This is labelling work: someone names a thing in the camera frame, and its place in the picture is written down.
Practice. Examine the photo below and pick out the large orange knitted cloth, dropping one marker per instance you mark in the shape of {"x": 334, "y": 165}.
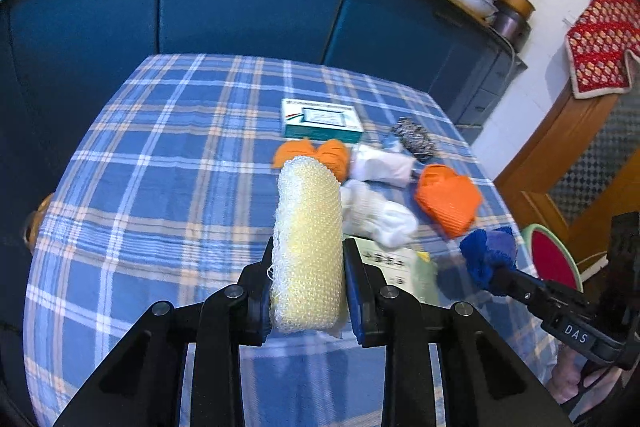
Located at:
{"x": 447, "y": 202}

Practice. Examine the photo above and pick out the blue plaid tablecloth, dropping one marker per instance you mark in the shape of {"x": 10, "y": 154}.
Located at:
{"x": 150, "y": 207}

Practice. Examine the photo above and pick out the red patterned cloth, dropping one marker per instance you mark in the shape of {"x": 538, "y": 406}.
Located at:
{"x": 602, "y": 42}

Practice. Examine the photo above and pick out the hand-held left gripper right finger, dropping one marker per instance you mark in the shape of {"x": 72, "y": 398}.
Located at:
{"x": 356, "y": 302}

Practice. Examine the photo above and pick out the grey drawer unit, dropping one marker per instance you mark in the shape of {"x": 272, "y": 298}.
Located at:
{"x": 492, "y": 92}

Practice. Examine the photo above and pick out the white sock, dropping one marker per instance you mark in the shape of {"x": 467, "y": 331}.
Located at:
{"x": 380, "y": 217}

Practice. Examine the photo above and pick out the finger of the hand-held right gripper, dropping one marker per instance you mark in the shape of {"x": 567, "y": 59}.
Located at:
{"x": 522, "y": 287}

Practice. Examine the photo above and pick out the blue kitchen cabinet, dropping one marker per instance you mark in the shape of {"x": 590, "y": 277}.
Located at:
{"x": 240, "y": 2}

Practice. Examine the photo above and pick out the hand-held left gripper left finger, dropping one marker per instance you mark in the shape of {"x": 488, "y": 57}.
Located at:
{"x": 256, "y": 302}

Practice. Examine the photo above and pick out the yellow sponge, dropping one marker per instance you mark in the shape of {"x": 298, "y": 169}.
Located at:
{"x": 307, "y": 232}

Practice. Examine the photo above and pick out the wooden door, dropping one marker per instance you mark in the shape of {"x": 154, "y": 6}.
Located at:
{"x": 560, "y": 167}

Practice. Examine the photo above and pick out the teal and white medicine box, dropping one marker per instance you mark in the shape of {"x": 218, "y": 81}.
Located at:
{"x": 320, "y": 119}

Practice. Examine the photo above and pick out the dark steel pot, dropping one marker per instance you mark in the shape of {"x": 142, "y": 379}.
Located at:
{"x": 511, "y": 29}

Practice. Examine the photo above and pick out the steel wool scrubber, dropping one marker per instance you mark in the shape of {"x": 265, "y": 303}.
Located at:
{"x": 417, "y": 139}

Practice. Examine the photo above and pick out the brown pot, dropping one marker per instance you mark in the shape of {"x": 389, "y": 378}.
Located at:
{"x": 516, "y": 2}

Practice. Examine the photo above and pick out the person's right hand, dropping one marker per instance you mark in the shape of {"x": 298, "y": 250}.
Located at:
{"x": 572, "y": 377}

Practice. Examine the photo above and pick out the blue knitted cloth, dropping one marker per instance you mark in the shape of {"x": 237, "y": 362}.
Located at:
{"x": 487, "y": 254}

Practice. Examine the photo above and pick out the white crumpled plastic bag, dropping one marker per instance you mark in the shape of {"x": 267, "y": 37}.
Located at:
{"x": 380, "y": 167}

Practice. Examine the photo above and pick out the green medicine box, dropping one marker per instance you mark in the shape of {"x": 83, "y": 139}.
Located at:
{"x": 405, "y": 272}

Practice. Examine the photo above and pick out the brown object beside table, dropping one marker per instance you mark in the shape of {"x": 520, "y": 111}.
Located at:
{"x": 39, "y": 222}

